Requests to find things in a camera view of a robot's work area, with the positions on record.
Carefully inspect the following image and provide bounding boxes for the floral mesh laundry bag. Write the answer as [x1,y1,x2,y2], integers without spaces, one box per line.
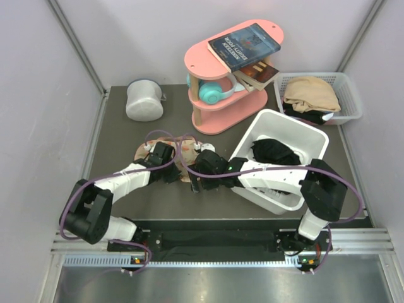
[134,136,203,183]

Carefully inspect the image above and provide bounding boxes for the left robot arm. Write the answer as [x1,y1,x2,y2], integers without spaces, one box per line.
[59,141,181,251]

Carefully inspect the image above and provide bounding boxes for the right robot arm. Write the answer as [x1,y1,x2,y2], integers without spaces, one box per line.
[189,150,347,252]

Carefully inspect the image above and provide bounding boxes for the white mesh cylinder bag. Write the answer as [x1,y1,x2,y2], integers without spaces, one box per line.
[126,79,163,122]

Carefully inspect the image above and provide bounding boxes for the black clothes in bin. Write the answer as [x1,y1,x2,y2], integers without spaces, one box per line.
[251,138,301,165]

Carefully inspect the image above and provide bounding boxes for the teal headphones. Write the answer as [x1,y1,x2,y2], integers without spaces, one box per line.
[198,74,245,105]

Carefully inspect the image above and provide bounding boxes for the pink wooden shelf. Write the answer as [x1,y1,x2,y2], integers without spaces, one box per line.
[184,19,284,135]

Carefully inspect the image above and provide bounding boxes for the brown book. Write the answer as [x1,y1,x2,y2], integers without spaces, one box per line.
[233,61,280,91]

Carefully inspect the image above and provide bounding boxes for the white plastic bin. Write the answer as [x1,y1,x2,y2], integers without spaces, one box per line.
[232,109,329,215]

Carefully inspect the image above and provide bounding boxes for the dark blue book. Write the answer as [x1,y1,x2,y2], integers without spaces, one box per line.
[208,23,281,73]

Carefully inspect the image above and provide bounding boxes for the black cloth in basket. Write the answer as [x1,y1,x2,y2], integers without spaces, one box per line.
[283,104,334,125]

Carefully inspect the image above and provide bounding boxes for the beige cloth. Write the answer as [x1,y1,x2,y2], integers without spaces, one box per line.
[283,76,341,112]

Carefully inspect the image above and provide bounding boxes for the white perforated basket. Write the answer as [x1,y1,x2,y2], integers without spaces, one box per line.
[274,73,362,125]

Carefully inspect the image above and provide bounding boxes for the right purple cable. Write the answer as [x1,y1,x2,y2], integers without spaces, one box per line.
[178,132,364,275]

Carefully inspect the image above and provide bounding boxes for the purple cable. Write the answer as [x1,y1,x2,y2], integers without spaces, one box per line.
[59,129,184,274]
[178,132,364,275]

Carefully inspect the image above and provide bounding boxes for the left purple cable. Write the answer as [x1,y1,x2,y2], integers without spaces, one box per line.
[59,129,184,274]

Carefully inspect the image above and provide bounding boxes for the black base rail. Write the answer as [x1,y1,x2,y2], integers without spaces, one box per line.
[107,219,332,263]

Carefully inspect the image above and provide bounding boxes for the aluminium frame post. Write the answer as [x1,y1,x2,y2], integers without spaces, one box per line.
[45,0,107,95]

